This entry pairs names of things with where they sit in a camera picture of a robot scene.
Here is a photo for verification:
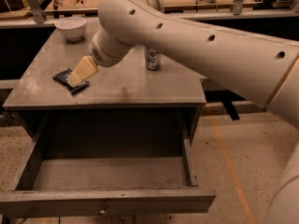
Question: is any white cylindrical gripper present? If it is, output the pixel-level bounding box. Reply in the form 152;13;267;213
67;28;135;87

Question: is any dark blue rxbar wrapper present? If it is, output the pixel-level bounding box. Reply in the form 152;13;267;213
52;69;90;95

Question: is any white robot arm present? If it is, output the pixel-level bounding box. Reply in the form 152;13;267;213
90;0;299;128

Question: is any grey cabinet with top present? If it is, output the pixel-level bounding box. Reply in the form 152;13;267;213
4;21;206;149

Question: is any open grey top drawer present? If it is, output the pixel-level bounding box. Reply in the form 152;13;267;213
0;116;216;218

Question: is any metal drawer knob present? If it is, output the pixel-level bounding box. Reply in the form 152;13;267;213
98;204;107;216

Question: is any white ceramic bowl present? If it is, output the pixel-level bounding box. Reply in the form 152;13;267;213
55;17;87;41

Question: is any silver drink can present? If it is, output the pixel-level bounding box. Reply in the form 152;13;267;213
144;48;161;71

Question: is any grey metal rail bracket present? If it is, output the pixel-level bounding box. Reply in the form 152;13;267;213
27;0;47;24

